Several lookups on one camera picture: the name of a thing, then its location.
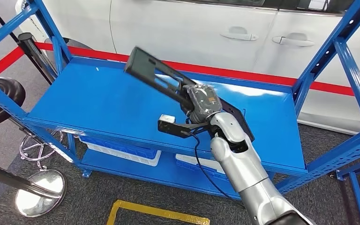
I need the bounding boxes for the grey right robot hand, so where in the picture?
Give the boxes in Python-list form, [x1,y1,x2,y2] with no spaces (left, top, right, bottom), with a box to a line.
[183,83,223,115]

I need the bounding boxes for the black plastic plate holder part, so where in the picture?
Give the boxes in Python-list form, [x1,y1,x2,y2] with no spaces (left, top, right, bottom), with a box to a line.
[124,46,255,143]

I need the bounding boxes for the blue metal shelf rack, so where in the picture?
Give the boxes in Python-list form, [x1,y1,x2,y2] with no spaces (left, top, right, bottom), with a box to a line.
[0,0,360,199]
[329,157,360,225]

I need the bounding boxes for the red barrier belt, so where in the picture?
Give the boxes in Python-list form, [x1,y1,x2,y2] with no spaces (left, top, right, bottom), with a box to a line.
[35,42,360,101]
[0,46,25,81]

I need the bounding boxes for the white plastic bin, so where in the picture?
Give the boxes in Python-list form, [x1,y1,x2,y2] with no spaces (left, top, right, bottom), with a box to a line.
[175,153,227,175]
[80,138,162,167]

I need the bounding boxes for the white car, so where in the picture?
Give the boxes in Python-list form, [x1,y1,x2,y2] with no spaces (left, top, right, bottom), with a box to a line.
[15,0,360,135]

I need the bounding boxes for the blue plastic bin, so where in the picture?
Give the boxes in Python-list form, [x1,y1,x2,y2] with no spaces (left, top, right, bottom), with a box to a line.
[176,160,230,182]
[80,136,159,159]

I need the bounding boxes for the stanchion with chrome base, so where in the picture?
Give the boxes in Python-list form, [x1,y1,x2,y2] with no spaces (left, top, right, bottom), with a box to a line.
[0,160,66,218]

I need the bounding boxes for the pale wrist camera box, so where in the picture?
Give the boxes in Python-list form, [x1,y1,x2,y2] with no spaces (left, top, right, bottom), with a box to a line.
[159,114,176,124]

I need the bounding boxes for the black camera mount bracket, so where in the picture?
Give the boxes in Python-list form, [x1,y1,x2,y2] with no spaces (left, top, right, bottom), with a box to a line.
[157,119,212,139]

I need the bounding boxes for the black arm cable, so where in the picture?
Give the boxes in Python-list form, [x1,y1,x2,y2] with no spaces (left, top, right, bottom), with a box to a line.
[184,130,246,208]

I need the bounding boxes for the black barrier post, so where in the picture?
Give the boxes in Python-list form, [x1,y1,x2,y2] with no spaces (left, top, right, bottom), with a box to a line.
[18,32,58,84]

